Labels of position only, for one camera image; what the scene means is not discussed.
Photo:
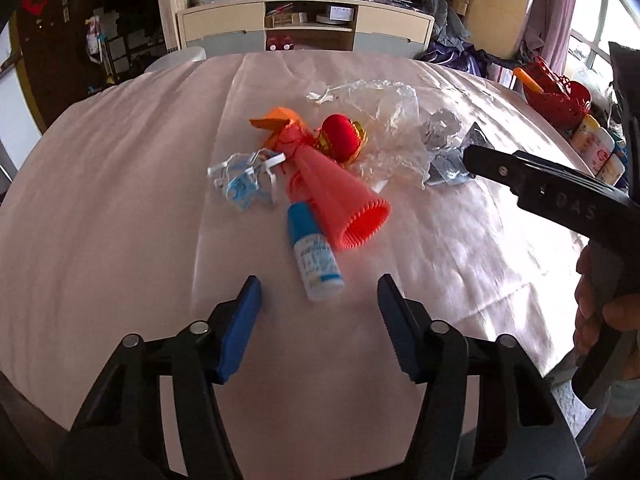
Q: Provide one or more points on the white blue wrapper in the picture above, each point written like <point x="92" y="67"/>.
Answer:
<point x="240" y="187"/>

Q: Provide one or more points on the cream tv cabinet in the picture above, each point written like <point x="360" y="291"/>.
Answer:
<point x="225" y="25"/>

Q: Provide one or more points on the blue capped white bottle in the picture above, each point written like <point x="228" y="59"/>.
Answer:
<point x="317" y="265"/>

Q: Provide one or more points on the pink tablecloth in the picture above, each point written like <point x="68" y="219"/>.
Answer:
<point x="125" y="185"/>

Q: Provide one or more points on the clear plastic wrap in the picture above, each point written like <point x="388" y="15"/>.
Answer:
<point x="395" y="110"/>

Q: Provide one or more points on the colourful hanging bag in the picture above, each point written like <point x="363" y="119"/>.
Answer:
<point x="97" y="40"/>

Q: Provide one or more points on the orange stick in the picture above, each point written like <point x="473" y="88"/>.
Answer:
<point x="527" y="79"/>

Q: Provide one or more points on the dark brown door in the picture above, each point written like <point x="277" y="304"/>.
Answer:
<point x="55" y="70"/>

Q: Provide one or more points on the silver foil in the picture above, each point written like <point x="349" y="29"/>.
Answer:
<point x="440" y="130"/>

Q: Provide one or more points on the white floral label bottle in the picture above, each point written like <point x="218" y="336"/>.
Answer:
<point x="611" y="170"/>
<point x="592" y="142"/>

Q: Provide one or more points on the pile of dark blue clothes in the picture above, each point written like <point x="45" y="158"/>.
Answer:
<point x="450" y="45"/>

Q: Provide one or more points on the cream woven board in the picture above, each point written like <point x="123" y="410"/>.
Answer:
<point x="170" y="5"/>

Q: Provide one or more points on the red plastic cone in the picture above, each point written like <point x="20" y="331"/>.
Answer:
<point x="340" y="195"/>

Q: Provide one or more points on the purple curtain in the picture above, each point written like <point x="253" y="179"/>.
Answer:
<point x="555" y="10"/>

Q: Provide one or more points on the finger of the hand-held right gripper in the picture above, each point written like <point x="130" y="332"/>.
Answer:
<point x="487" y="165"/>

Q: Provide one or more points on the white round stool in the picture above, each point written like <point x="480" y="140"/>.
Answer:
<point x="175" y="57"/>

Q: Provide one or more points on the red round gold trimmed ornament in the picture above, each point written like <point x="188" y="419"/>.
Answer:
<point x="340" y="132"/>

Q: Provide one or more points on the orange paper scrap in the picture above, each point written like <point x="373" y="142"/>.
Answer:
<point x="272" y="120"/>

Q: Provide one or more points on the window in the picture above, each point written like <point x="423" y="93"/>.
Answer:
<point x="600" y="15"/>

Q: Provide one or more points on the grey blue plastic wrapper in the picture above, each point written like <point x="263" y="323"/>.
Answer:
<point x="450" y="170"/>

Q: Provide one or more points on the red plastic basket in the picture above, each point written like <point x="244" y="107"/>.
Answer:
<point x="560" y="97"/>

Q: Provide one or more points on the person's right hand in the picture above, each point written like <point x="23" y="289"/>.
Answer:
<point x="622" y="315"/>

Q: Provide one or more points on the small cardboard box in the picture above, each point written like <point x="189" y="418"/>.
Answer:
<point x="285" y="20"/>

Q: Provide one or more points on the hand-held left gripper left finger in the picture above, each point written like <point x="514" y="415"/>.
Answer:
<point x="240" y="330"/>

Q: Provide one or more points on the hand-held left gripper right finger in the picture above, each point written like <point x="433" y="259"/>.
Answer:
<point x="395" y="330"/>

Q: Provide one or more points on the beige covered floor air conditioner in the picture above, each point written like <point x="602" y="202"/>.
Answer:
<point x="500" y="5"/>

